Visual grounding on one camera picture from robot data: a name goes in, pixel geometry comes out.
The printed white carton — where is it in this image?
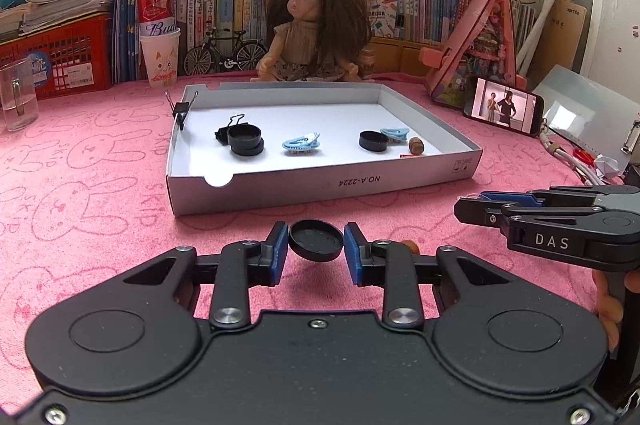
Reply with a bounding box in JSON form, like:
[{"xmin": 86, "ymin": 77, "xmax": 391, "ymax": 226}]
[{"xmin": 365, "ymin": 0, "xmax": 401, "ymax": 40}]

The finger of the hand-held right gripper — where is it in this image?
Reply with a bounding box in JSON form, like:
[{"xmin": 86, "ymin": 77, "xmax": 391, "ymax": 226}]
[
  {"xmin": 454, "ymin": 197, "xmax": 518, "ymax": 231},
  {"xmin": 479, "ymin": 186, "xmax": 598, "ymax": 208}
]

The grey folded paper figure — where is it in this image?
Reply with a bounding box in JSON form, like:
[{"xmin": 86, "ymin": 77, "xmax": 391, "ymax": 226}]
[{"xmin": 594, "ymin": 153, "xmax": 626, "ymax": 178}]

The person's right hand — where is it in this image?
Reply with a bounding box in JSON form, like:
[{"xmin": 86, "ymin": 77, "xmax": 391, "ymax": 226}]
[{"xmin": 591, "ymin": 269, "xmax": 640, "ymax": 354}]

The clear glass mug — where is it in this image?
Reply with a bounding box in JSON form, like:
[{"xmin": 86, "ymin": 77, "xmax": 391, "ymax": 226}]
[{"xmin": 0, "ymin": 57, "xmax": 40, "ymax": 134}]

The pink triangular toy case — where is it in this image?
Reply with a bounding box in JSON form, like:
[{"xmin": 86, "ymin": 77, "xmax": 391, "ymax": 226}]
[{"xmin": 420, "ymin": 0, "xmax": 529, "ymax": 108}]

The black round cap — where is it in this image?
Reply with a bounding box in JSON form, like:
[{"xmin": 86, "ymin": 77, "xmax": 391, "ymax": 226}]
[
  {"xmin": 289, "ymin": 219, "xmax": 344, "ymax": 263},
  {"xmin": 229, "ymin": 140, "xmax": 265, "ymax": 157},
  {"xmin": 227, "ymin": 125, "xmax": 262, "ymax": 149},
  {"xmin": 359, "ymin": 131, "xmax": 389, "ymax": 152}
]

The black smartphone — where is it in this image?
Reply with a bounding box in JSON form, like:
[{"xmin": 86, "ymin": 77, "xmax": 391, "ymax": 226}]
[{"xmin": 462, "ymin": 76, "xmax": 546, "ymax": 137}]

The wooden desk shelf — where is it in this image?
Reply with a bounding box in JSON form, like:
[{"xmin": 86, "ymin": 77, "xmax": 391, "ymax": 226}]
[{"xmin": 367, "ymin": 36, "xmax": 452, "ymax": 78}]

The black miniature bicycle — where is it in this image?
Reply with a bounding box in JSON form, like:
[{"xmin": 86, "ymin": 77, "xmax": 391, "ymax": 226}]
[{"xmin": 184, "ymin": 27, "xmax": 269, "ymax": 75}]

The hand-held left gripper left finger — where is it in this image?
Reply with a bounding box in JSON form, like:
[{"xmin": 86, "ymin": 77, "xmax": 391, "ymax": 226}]
[{"xmin": 122, "ymin": 221, "xmax": 290, "ymax": 330}]

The red drink can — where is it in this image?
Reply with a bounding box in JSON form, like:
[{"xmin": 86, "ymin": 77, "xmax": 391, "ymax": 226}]
[{"xmin": 137, "ymin": 0, "xmax": 177, "ymax": 38}]

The large metal binder clip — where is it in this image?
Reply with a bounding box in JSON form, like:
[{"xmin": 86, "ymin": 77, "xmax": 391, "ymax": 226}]
[{"xmin": 620, "ymin": 117, "xmax": 640, "ymax": 154}]

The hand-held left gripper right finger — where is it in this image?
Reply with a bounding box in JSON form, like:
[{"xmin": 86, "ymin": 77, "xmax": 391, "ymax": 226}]
[{"xmin": 343, "ymin": 222, "xmax": 513, "ymax": 330}]

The black binder clip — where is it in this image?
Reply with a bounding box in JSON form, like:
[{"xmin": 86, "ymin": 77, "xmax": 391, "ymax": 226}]
[
  {"xmin": 214, "ymin": 115, "xmax": 250, "ymax": 144},
  {"xmin": 164, "ymin": 90, "xmax": 200, "ymax": 130}
]

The white cable bundle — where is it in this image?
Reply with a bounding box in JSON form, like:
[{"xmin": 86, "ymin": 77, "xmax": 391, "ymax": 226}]
[{"xmin": 542, "ymin": 132, "xmax": 609, "ymax": 186}]

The white cardboard box tray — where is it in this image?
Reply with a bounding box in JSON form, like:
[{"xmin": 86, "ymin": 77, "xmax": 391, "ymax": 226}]
[{"xmin": 166, "ymin": 84, "xmax": 484, "ymax": 217}]

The red plastic crate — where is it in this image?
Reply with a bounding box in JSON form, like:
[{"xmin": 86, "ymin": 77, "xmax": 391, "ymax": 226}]
[{"xmin": 0, "ymin": 12, "xmax": 115, "ymax": 101}]

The white paper cup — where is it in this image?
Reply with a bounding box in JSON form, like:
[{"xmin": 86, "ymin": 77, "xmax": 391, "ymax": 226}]
[{"xmin": 139, "ymin": 29, "xmax": 182, "ymax": 88}]

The white plastic pipe frame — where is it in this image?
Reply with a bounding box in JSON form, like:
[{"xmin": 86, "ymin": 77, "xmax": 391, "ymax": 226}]
[{"xmin": 515, "ymin": 0, "xmax": 571, "ymax": 76}]

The brown-haired doll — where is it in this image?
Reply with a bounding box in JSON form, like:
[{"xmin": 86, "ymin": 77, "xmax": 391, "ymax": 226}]
[{"xmin": 256, "ymin": 0, "xmax": 374, "ymax": 84}]

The pink rabbit-print tablecloth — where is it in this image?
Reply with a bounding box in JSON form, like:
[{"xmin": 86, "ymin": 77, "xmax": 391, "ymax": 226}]
[{"xmin": 0, "ymin": 72, "xmax": 640, "ymax": 356}]

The light blue hair clip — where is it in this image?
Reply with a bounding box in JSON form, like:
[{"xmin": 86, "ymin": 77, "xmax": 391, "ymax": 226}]
[
  {"xmin": 282, "ymin": 132, "xmax": 321, "ymax": 154},
  {"xmin": 380, "ymin": 127, "xmax": 414, "ymax": 144}
]

